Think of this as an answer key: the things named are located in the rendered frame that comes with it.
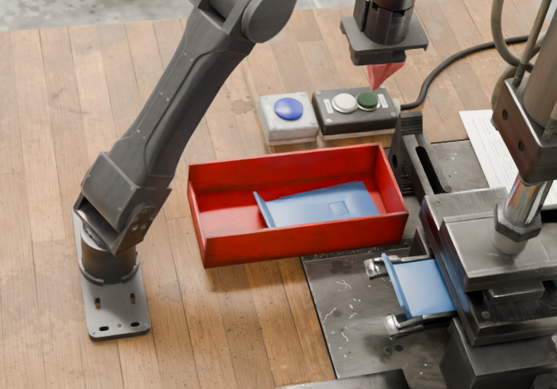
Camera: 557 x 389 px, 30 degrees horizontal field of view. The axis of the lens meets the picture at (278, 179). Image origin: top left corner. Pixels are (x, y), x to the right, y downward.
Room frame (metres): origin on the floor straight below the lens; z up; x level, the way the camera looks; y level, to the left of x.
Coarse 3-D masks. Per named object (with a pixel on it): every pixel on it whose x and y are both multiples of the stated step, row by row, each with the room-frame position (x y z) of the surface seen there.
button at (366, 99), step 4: (364, 92) 1.05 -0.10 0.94; (368, 92) 1.05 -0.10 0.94; (360, 96) 1.04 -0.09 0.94; (364, 96) 1.04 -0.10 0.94; (368, 96) 1.04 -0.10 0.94; (372, 96) 1.04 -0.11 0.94; (376, 96) 1.04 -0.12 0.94; (356, 100) 1.03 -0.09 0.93; (360, 100) 1.03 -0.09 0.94; (364, 100) 1.03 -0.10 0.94; (368, 100) 1.03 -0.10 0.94; (372, 100) 1.03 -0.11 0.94; (376, 100) 1.03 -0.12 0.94; (360, 104) 1.02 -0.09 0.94; (364, 104) 1.02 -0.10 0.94; (368, 104) 1.02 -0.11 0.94; (372, 104) 1.03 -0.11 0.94; (376, 104) 1.03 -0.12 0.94; (368, 108) 1.02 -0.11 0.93; (372, 108) 1.02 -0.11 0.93
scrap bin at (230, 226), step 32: (224, 160) 0.86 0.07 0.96; (256, 160) 0.88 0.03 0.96; (288, 160) 0.89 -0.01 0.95; (320, 160) 0.90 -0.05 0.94; (352, 160) 0.92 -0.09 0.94; (384, 160) 0.91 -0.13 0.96; (192, 192) 0.83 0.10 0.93; (224, 192) 0.86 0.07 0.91; (288, 192) 0.87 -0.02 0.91; (384, 192) 0.88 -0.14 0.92; (224, 224) 0.81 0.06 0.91; (256, 224) 0.82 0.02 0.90; (320, 224) 0.79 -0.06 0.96; (352, 224) 0.80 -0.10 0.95; (384, 224) 0.81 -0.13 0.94; (224, 256) 0.75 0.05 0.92; (256, 256) 0.76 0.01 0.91; (288, 256) 0.77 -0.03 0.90
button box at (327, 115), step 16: (480, 48) 1.21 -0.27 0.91; (448, 64) 1.17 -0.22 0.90; (320, 96) 1.03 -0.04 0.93; (336, 96) 1.03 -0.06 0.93; (384, 96) 1.05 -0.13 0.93; (320, 112) 1.01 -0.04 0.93; (336, 112) 1.01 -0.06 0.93; (352, 112) 1.01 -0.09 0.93; (368, 112) 1.02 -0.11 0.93; (384, 112) 1.02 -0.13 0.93; (320, 128) 1.00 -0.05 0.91; (336, 128) 0.99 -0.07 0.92; (352, 128) 0.99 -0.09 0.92; (368, 128) 1.00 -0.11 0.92; (384, 128) 1.01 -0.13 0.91
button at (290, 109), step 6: (276, 102) 1.00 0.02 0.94; (282, 102) 1.00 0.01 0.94; (288, 102) 1.01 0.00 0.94; (294, 102) 1.01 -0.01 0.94; (300, 102) 1.01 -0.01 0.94; (276, 108) 0.99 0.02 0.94; (282, 108) 0.99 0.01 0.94; (288, 108) 0.99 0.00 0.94; (294, 108) 1.00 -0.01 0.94; (300, 108) 1.00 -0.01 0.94; (282, 114) 0.98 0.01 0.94; (288, 114) 0.98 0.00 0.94; (294, 114) 0.98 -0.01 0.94; (300, 114) 0.99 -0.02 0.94
